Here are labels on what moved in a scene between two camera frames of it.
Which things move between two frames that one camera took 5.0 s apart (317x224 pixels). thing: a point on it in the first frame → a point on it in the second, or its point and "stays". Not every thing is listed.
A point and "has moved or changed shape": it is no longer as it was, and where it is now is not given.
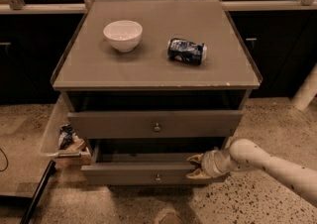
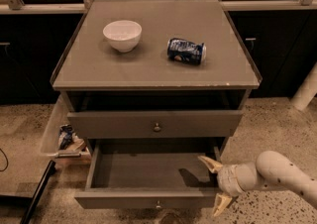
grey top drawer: [156, 124] stays
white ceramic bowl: [124, 36] stays
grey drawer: [138, 169] has moved or changed shape
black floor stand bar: [27, 217] stays
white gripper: [209, 164] → [227, 178]
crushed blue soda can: [184, 51] stays
